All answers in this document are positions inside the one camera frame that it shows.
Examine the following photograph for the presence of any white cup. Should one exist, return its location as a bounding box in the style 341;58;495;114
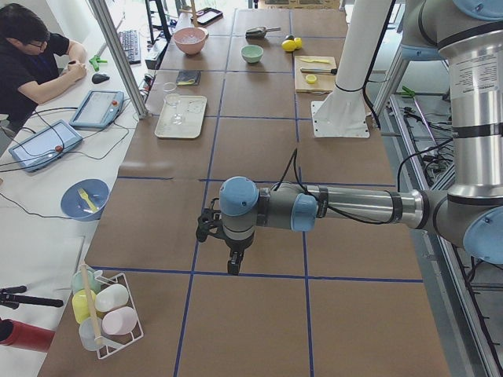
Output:
94;284;129;313

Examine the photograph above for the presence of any clear wine glass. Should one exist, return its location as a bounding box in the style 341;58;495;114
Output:
164;93;185;125

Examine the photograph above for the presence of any black computer mouse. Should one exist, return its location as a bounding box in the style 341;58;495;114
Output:
91;72;110;85

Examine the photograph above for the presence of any black tripod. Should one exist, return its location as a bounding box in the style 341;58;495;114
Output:
1;286;64;309

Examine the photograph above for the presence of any black keyboard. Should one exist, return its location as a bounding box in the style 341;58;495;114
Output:
118;30;141;64

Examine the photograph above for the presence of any wooden cutting board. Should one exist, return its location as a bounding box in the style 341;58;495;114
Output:
294;56;337;93

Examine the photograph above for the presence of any aluminium frame post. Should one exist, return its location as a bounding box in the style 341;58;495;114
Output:
89;0;149;119

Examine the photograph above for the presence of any cream bear tray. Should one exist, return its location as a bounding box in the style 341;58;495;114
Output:
154;94;207;139

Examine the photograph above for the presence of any yellow cup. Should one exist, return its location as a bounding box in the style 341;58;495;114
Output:
72;289;90;324

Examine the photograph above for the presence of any yellow plastic knife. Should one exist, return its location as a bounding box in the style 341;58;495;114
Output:
299;58;332;64

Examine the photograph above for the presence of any blue teach pendant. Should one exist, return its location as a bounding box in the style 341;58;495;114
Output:
8;120;83;172
69;90;124;130

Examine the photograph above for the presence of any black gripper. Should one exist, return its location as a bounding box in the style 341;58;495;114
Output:
225;237;252;275

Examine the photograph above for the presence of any yellow plastic fork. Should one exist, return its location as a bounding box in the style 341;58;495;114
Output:
77;188;98;213

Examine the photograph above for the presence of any seated person black shirt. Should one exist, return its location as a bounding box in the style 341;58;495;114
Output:
1;3;87;137

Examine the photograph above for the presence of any far blue teach pendant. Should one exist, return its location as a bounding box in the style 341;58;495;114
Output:
69;90;124;130

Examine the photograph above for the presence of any near blue teach pendant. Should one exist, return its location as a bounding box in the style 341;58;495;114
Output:
8;120;83;172

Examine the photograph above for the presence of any yellow lemon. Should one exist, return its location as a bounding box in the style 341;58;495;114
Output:
293;37;303;49
281;39;297;53

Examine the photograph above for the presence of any half lemon slice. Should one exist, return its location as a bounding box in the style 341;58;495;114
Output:
305;74;318;85

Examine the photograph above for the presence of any small clear glass dish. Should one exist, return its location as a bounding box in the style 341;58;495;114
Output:
163;82;177;93

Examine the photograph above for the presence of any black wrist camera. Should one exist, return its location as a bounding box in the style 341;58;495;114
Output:
196;198;225;243

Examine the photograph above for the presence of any pink cup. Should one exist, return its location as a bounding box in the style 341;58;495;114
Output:
101;306;138;335

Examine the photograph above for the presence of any light blue cup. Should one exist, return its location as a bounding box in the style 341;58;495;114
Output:
79;317;101;351

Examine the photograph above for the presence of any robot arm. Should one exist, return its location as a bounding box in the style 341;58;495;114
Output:
218;1;502;275

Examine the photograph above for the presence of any pink bowl with ice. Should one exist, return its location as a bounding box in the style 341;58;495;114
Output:
172;27;209;55

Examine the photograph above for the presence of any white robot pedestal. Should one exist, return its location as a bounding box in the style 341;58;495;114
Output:
312;0;395;138

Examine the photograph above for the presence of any green clamp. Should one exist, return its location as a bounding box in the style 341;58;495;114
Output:
89;55;108;72

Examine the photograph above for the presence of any light green bowl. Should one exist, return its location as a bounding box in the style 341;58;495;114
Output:
240;45;263;64

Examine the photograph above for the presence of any white wire cup rack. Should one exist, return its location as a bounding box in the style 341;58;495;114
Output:
71;264;144;360

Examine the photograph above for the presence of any green cup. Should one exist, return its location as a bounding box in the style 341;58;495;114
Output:
71;266;100;294

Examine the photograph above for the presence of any grey folded cloth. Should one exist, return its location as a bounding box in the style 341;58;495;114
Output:
175;70;201;86

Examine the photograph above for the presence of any red bottle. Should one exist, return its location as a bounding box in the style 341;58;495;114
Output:
1;319;55;352

